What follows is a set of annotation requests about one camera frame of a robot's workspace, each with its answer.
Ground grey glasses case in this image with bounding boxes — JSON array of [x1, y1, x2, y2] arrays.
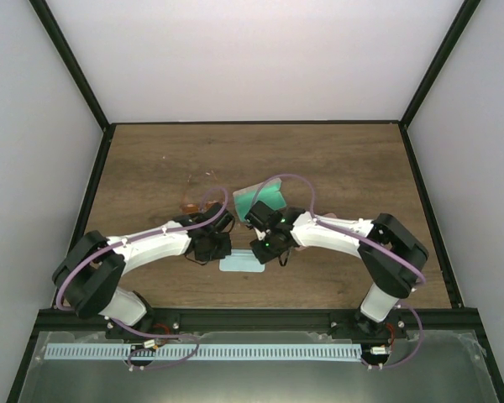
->
[[233, 178, 286, 222]]

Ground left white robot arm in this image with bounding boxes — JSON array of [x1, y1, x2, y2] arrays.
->
[[52, 202, 235, 339]]

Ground purple cable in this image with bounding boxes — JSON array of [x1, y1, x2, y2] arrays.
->
[[249, 173, 428, 373], [55, 186, 202, 373]]

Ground blue cleaning cloth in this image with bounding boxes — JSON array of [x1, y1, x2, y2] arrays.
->
[[219, 249, 265, 273]]

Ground blue slotted cable duct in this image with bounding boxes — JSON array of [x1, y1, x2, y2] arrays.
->
[[44, 343, 362, 362]]

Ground pink glasses case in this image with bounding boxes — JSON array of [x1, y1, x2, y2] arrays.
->
[[291, 212, 335, 250]]

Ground orange sunglasses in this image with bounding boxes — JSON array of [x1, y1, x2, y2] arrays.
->
[[180, 169, 224, 214]]

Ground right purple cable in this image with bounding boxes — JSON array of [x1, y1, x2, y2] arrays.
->
[[249, 173, 428, 373]]

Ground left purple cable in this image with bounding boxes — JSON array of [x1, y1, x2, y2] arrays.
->
[[55, 186, 202, 373]]

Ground black aluminium frame rail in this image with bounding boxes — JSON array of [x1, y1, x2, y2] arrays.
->
[[37, 308, 488, 337]]

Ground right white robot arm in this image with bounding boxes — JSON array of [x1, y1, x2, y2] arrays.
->
[[245, 201, 429, 338]]

